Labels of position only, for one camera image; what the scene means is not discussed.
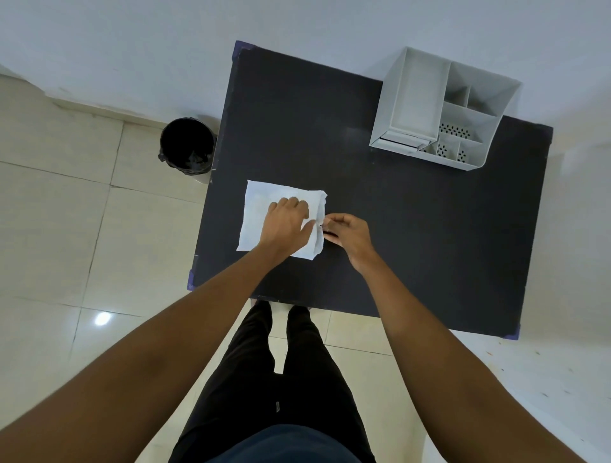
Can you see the dark blue shirt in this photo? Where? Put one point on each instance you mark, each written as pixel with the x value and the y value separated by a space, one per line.
pixel 286 446

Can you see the person's left thumb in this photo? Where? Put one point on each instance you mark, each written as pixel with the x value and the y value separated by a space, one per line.
pixel 309 226

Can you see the white paper towel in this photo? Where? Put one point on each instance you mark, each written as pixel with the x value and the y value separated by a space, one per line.
pixel 255 214

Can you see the black bin bag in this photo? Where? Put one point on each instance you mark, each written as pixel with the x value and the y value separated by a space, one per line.
pixel 186 145

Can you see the person's right thumb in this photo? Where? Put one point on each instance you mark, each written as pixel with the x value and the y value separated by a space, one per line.
pixel 332 238

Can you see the person's left forearm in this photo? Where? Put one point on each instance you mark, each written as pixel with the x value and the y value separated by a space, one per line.
pixel 143 362

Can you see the person's left hand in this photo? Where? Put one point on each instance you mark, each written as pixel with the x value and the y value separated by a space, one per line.
pixel 284 226

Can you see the black trousers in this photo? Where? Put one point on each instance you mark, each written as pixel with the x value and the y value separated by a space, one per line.
pixel 267 391

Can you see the person's right hand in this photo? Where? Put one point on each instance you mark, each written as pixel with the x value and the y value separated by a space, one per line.
pixel 353 238

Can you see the purple table corner guard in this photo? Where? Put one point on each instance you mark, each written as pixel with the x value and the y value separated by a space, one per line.
pixel 511 333
pixel 240 49
pixel 191 281

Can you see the white plastic desk organizer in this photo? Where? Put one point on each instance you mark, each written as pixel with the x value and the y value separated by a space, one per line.
pixel 429 109

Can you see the person's right forearm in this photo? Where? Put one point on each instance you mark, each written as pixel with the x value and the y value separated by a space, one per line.
pixel 453 372

